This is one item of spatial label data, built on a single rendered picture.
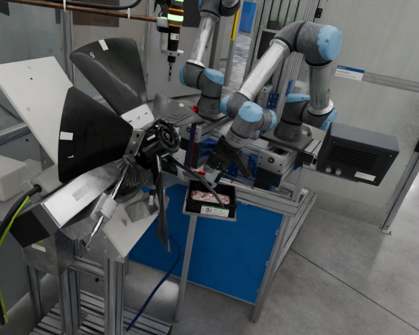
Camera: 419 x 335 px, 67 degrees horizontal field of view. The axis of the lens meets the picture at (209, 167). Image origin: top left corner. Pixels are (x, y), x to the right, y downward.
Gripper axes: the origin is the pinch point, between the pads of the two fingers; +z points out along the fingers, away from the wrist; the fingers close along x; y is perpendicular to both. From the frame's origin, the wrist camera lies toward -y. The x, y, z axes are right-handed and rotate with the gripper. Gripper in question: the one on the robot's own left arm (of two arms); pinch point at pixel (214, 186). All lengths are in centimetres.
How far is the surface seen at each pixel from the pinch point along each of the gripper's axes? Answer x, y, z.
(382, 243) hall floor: -149, -151, 56
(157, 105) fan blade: -7.2, 35.0, -14.4
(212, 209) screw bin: -5.0, -4.3, 13.3
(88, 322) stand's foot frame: 12, 20, 102
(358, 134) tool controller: -26, -39, -39
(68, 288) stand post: 23, 32, 69
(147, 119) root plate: 14.8, 29.5, -18.2
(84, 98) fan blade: 41, 38, -28
